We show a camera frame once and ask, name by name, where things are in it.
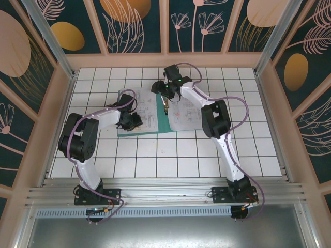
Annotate white printed paper sheet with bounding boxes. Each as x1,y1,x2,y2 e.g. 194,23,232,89
118,87,159,130
167,93,210,132

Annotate teal paper folder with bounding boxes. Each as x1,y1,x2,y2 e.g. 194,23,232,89
117,93,173,138

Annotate dark panel with leaf outlines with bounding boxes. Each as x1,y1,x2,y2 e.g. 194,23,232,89
92,0,166,54

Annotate dark panel with pink flowers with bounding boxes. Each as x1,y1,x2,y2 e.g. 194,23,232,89
168,0,233,54

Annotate dark panel, peach circle fronds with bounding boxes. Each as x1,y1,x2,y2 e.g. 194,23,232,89
227,0,288,54

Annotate small circuit board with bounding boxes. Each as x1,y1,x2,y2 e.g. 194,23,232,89
86,206,111,215

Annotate dark panel with golden oval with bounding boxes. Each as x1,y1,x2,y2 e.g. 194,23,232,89
42,0,107,55

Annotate grey metal sheet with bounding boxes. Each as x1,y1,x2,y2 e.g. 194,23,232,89
15,215,318,248

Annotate dark panel, single pink flower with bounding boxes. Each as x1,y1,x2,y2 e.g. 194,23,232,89
0,84,37,188

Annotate dark panel, large peach circle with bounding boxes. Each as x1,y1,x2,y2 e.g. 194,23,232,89
0,0,59,118

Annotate dark panel, fern and oval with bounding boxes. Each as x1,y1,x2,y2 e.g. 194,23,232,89
270,0,331,113

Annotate dark panel, pink fern leaves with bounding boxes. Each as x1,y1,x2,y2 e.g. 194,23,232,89
294,86,331,185

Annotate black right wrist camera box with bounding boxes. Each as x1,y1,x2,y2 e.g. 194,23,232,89
163,65,182,81

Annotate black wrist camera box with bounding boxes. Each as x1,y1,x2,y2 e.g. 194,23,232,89
117,94,133,109
163,65,182,81

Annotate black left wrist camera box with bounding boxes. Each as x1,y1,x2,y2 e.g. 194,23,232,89
117,94,133,109

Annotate aluminium side rail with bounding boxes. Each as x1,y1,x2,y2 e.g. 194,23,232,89
38,69,78,188
254,69,295,184

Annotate aluminium front rail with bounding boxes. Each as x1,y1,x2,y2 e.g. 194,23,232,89
24,177,307,209

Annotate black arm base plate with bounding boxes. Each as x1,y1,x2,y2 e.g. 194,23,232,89
73,188,122,207
210,185,259,205

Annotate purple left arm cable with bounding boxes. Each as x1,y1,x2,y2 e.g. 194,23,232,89
66,88,125,225

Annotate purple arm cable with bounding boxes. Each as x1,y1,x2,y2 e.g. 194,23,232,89
175,61,265,222
66,88,125,225

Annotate grey slotted cable duct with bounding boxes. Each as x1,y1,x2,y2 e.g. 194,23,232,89
36,206,233,218

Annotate aluminium corner post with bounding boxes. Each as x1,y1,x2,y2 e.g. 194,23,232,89
254,0,298,76
20,0,79,79

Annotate orange wire connector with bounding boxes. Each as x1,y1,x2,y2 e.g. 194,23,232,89
242,200,259,210

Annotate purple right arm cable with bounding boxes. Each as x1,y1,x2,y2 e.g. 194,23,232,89
175,61,265,222

